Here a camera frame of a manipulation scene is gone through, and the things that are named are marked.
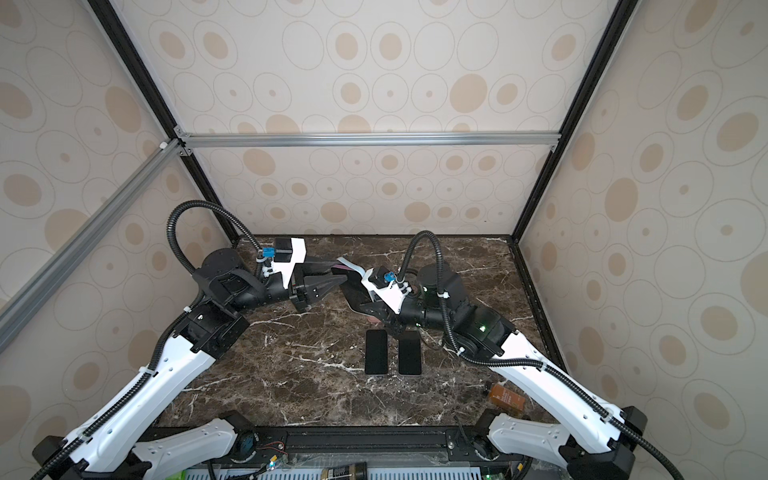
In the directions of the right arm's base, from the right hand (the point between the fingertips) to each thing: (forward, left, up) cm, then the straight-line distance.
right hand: (366, 303), depth 62 cm
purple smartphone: (+3, -10, -32) cm, 34 cm away
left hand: (-1, +2, +10) cm, 10 cm away
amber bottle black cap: (-10, -35, -30) cm, 47 cm away
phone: (+4, 0, -33) cm, 34 cm away
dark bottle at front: (-26, +5, -30) cm, 40 cm away
